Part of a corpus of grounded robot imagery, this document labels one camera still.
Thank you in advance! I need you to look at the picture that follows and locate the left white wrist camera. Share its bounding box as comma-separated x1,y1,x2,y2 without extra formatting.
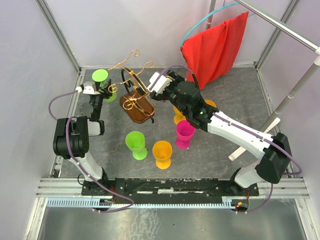
75,81,100,95

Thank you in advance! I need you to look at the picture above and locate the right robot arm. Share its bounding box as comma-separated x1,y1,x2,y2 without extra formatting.
147,70,292,196

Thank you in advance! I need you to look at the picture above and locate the red cloth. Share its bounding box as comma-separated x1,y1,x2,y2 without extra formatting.
180,12,249,90

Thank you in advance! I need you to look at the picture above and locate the grey cable duct strip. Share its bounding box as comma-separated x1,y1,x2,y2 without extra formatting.
46,197,236,210

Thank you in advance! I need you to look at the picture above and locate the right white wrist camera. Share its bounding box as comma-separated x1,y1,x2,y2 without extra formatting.
147,71,173,96

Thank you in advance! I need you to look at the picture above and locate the teal hoop tube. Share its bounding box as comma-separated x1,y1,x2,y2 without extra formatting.
179,0,256,48

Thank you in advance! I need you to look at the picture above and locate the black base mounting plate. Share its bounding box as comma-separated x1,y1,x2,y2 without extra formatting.
81,177,260,204

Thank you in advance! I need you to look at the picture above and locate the gold wire wine glass rack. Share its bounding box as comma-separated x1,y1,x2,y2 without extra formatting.
107,49,156,124

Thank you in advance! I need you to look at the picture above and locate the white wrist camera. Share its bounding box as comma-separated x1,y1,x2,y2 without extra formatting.
75,81,100,95
147,71,173,96

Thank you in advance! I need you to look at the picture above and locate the orange plastic goblet front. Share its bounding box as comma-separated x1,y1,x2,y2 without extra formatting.
152,140,173,170

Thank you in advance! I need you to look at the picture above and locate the pink plastic goblet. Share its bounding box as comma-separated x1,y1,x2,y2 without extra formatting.
175,120,196,149

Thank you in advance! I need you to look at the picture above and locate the green plastic goblet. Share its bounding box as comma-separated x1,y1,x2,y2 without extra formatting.
125,131,148,161
92,69,117,103

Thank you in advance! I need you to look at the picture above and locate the orange plastic goblet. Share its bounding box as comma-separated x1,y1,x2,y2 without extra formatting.
204,99,217,110
152,140,173,170
173,106,186,125

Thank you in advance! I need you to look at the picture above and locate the green plastic goblet back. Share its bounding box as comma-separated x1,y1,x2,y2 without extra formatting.
92,69,117,103

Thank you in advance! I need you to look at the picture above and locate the white metal stand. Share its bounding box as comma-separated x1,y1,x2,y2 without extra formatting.
202,0,320,169

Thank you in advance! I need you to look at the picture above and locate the green plastic goblet front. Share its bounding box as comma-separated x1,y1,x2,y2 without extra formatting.
125,131,148,161

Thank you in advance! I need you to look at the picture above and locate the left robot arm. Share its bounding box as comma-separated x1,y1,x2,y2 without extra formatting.
48,79,113,196

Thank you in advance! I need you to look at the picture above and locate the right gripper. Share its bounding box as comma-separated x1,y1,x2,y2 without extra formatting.
149,68,189,116

